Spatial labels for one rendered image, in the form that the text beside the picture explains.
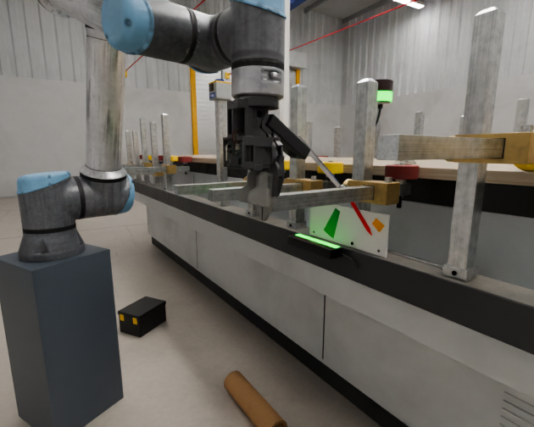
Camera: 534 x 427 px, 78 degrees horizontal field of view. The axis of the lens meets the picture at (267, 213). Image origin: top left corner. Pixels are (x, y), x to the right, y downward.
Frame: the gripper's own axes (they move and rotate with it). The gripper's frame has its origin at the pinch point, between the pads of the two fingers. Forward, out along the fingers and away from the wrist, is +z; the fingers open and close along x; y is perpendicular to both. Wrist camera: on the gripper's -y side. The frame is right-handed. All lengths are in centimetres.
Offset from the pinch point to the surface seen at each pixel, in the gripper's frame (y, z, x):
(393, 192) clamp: -31.6, -2.5, 4.9
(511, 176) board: -46, -7, 22
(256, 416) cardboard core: -18, 76, -31
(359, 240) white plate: -29.1, 9.9, -1.8
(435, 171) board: -45.6, -7.0, 6.3
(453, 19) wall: -774, -311, -384
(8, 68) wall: 68, -169, -807
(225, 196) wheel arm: -3.3, -0.1, -23.5
